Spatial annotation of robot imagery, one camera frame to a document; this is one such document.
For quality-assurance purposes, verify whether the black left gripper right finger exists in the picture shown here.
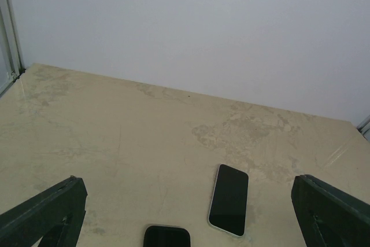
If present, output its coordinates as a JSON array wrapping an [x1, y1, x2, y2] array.
[[291, 175, 369, 246]]

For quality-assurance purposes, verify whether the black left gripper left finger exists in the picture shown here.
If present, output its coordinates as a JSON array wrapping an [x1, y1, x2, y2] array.
[[1, 176, 87, 246]]

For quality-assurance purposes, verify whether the white-edged black phone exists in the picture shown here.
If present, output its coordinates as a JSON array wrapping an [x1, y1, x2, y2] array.
[[208, 164, 249, 237]]

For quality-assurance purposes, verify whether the aluminium frame post right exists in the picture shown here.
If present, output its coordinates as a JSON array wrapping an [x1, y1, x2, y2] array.
[[357, 116, 370, 140]]

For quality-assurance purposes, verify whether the aluminium frame post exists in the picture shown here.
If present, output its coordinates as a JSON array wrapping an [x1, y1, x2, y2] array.
[[1, 0, 25, 96], [357, 116, 370, 140]]

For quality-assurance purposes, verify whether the aluminium frame post left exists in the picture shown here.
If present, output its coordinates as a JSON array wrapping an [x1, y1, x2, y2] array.
[[1, 0, 25, 96]]

